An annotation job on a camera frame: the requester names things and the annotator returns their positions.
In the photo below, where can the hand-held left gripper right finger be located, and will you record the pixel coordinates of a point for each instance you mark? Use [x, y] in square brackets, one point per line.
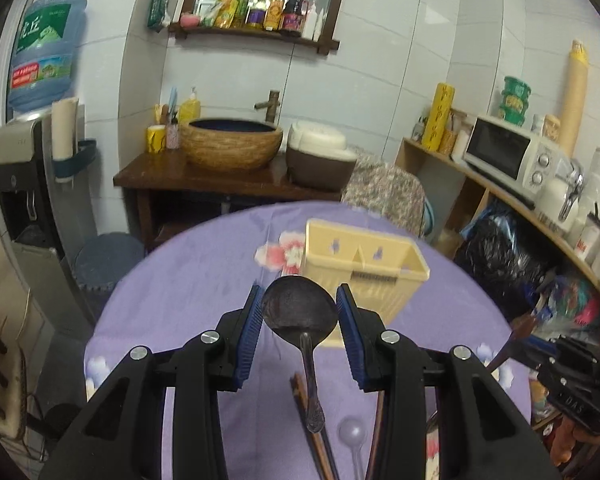
[352, 345]

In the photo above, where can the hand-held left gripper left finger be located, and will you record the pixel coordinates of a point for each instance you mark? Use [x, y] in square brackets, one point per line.
[247, 342]

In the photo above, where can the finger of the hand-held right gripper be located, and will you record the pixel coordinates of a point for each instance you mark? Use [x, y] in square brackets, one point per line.
[539, 344]

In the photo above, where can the brown wooden spoon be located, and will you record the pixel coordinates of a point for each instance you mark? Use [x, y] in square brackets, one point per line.
[510, 345]

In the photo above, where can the dark soup spoon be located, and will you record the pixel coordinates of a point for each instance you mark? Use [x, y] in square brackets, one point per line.
[300, 305]

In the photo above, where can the brown wooden chopstick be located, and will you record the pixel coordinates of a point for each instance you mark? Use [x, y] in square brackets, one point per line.
[377, 435]
[300, 400]

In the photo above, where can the cream plastic utensil holder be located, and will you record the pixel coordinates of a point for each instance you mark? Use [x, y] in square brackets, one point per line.
[360, 260]

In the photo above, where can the clear plastic spoon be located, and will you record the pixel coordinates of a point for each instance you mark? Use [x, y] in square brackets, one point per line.
[352, 432]

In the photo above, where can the person's right hand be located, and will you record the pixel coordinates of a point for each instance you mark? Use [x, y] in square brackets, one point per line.
[567, 440]

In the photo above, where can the pile of colourful plastic bags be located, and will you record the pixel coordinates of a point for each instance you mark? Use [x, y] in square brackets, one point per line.
[575, 305]

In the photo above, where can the purple floral tablecloth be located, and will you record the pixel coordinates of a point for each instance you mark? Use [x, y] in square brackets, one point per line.
[190, 280]

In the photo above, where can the black plastic bag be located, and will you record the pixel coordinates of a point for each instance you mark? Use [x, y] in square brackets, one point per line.
[500, 260]

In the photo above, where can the white tumbler red print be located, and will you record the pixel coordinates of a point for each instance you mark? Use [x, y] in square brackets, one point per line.
[587, 240]

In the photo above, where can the white thermos kettle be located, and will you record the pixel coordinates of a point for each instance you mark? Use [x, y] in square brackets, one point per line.
[555, 200]

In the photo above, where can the blue plastic basin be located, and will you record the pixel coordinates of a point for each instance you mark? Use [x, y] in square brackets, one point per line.
[430, 220]

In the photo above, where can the floral cloth covered chair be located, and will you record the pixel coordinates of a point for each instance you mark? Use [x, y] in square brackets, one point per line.
[385, 190]

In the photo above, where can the grey plastic stool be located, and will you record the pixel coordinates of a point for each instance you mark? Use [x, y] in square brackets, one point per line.
[107, 265]

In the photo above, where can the white brown rice cooker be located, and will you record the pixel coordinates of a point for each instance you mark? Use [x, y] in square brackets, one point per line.
[320, 160]

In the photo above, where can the dark wooden vanity table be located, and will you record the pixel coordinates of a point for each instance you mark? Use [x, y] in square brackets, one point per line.
[155, 175]

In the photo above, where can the light wooden shelf unit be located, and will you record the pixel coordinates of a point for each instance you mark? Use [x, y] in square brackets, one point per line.
[430, 170]

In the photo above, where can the white microwave oven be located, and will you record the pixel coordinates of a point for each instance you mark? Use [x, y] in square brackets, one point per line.
[500, 152]

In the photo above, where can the woven basin sink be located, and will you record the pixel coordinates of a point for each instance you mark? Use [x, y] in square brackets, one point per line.
[232, 145]

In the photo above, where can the yellow cup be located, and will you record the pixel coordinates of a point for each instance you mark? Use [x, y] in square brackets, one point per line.
[156, 139]

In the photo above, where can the glass storage jar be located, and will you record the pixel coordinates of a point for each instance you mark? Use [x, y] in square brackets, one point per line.
[455, 130]

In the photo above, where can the bamboo style faucet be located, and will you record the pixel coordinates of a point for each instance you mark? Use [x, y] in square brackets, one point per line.
[271, 105]

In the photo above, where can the yellow soap bottle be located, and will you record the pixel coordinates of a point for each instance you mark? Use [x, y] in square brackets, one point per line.
[190, 110]

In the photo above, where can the tall paper cup stack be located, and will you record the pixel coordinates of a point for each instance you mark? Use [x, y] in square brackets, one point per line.
[575, 105]

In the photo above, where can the yellow printed roll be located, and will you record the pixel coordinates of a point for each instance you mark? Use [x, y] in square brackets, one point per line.
[437, 117]

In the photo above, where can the stack of green bowls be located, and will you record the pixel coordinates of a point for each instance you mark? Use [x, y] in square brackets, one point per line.
[515, 100]

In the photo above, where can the blue cup holder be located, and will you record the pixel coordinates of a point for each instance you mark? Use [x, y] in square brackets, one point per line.
[86, 155]

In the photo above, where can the dark wooden chair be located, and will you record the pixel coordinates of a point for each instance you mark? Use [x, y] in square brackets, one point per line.
[0, 370]

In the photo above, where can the white paper cup sleeve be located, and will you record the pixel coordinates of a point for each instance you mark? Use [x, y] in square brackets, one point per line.
[64, 130]

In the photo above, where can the white water dispenser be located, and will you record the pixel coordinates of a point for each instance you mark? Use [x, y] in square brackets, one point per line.
[15, 145]

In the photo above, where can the pink round container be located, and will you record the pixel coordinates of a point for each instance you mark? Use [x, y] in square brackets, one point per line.
[190, 20]

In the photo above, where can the row of condiment bottles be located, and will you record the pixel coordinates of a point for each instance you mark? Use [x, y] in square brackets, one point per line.
[270, 10]

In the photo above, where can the green hanging packet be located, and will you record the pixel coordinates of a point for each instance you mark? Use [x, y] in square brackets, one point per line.
[157, 5]

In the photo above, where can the blue water jug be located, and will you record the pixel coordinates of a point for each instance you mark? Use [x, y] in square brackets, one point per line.
[45, 50]

